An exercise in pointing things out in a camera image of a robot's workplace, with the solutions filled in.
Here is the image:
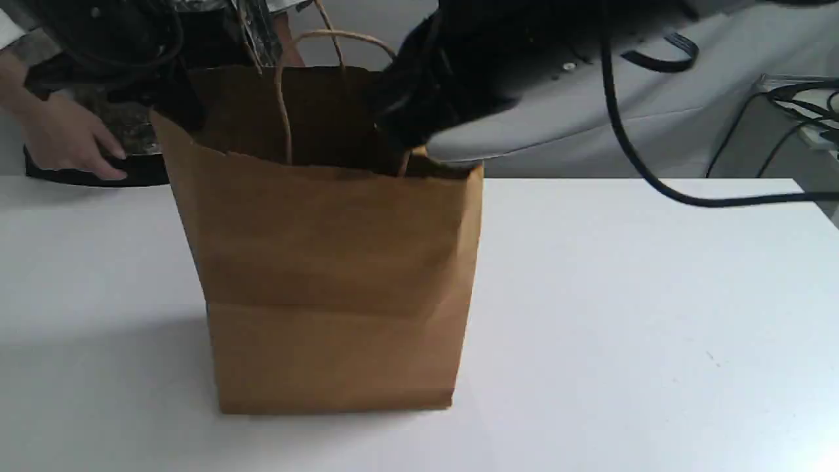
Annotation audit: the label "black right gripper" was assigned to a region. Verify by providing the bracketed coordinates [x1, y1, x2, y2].
[374, 1, 521, 152]

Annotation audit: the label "brown paper bag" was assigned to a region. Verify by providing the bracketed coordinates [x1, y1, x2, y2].
[151, 65, 484, 415]

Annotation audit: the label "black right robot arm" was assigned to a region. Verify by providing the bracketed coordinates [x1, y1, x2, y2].
[365, 1, 757, 150]

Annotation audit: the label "person's right forearm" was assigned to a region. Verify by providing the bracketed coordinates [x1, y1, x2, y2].
[1, 50, 44, 121]

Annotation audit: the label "person's right hand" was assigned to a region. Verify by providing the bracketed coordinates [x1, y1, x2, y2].
[20, 94, 127, 180]

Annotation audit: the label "grey side table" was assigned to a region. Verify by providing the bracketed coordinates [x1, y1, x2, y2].
[705, 75, 838, 192]

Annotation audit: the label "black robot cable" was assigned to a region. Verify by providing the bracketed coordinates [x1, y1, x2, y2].
[596, 0, 839, 209]

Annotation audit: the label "black cables at right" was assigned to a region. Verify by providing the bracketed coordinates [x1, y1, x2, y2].
[706, 82, 839, 179]

